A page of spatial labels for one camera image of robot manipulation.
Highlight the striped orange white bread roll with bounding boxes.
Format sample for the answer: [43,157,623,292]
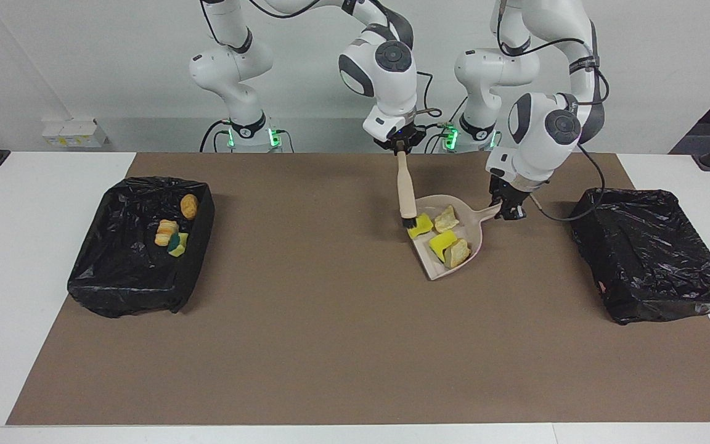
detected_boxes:
[155,220,179,247]

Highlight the brown table mat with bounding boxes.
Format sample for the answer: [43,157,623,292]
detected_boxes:
[7,152,710,426]

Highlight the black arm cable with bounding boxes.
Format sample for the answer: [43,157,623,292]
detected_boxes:
[200,0,443,133]
[496,0,608,223]

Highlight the beige brush black bristles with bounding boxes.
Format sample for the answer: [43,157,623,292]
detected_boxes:
[396,151,418,230]

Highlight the pale bread piece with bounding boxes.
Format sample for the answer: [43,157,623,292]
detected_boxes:
[434,205,460,233]

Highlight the white box on table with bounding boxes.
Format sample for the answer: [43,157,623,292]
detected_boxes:
[42,119,109,149]

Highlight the spiral orange pastry horn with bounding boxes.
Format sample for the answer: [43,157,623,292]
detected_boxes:
[445,239,471,268]

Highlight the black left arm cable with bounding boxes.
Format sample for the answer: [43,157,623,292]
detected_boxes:
[496,0,608,223]

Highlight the bin with black bag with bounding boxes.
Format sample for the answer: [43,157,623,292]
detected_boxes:
[569,188,710,326]
[67,176,216,319]

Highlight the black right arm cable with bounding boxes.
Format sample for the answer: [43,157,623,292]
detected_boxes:
[200,0,443,133]

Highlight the black left base cable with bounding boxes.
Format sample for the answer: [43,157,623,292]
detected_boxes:
[423,96,470,154]

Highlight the beige plastic dustpan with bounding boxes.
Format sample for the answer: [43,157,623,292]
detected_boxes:
[409,195,504,281]

